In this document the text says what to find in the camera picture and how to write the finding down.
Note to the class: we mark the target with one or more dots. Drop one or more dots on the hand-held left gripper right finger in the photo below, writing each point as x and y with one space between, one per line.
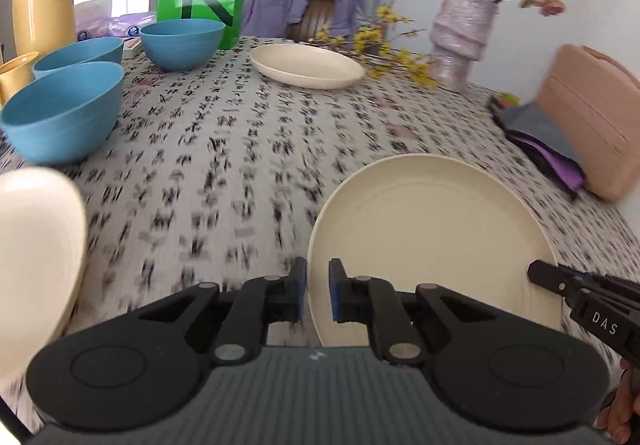
336 294

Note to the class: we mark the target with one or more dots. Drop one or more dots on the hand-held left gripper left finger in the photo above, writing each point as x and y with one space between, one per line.
300 292

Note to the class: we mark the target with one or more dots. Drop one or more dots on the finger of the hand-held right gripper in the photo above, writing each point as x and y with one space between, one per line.
546 275

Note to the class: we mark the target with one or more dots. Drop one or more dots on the cream round plate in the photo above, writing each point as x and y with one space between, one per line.
35 250
305 66
430 225

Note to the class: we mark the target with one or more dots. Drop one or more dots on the blue bowl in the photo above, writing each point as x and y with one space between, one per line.
62 112
80 56
182 42

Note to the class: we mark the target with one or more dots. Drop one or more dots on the person's right hand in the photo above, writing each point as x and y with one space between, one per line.
617 412

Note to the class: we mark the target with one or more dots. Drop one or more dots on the purple cloth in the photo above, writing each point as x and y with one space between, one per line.
562 170

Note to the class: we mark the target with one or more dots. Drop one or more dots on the stack of folded cloths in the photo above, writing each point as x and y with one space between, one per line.
537 127

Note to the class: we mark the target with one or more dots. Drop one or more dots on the pink leather bag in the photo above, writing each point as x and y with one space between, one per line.
592 125

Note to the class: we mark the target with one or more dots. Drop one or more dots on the calligraphy print tablecloth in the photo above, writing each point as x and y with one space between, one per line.
240 135

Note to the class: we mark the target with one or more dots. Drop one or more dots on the yellow flower branch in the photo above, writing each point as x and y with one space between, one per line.
385 57

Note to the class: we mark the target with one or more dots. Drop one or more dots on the pink ribbed vase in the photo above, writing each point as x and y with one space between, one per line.
460 40

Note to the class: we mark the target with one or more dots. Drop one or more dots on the wooden chair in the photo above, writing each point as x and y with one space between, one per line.
315 20

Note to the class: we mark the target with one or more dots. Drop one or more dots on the purple jacket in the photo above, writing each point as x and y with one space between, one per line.
277 0

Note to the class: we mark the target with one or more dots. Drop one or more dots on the small white red box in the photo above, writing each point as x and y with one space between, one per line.
133 47

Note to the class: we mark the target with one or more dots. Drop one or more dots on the purple tissue pack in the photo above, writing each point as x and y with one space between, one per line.
132 27
92 30

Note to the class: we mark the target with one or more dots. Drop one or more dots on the yellow cup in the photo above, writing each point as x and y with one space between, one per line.
17 77

